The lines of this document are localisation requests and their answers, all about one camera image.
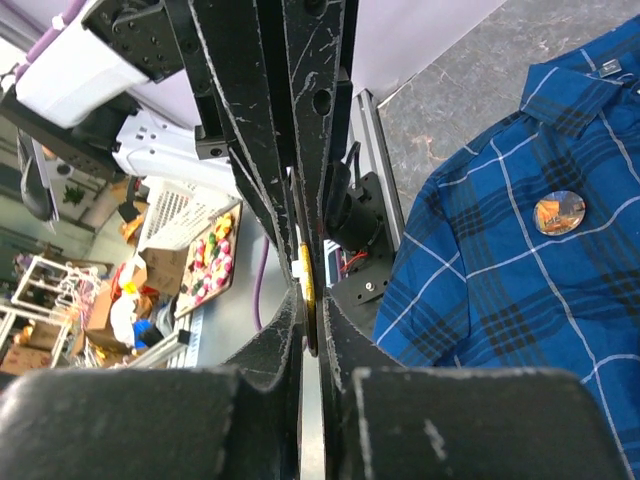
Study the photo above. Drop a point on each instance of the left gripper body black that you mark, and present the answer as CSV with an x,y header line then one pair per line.
x,y
159,38

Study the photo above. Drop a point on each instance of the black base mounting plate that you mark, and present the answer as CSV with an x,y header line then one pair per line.
x,y
357,222

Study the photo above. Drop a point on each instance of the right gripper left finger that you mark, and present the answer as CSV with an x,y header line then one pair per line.
x,y
238,420

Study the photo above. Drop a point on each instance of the round orange picture brooch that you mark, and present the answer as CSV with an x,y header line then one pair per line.
x,y
302,270

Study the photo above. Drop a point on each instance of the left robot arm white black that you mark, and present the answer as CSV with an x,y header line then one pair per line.
x,y
271,80

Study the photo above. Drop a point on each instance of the white plastic basket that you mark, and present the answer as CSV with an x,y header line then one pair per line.
x,y
178,212

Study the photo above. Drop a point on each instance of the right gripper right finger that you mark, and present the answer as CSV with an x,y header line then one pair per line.
x,y
386,421

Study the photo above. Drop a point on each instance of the blue plaid shirt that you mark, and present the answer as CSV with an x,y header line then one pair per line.
x,y
475,284

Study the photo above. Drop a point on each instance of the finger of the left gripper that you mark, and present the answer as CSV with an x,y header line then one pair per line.
x,y
319,41
231,38

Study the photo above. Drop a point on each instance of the tray of colourful brooches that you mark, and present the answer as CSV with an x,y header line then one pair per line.
x,y
210,262

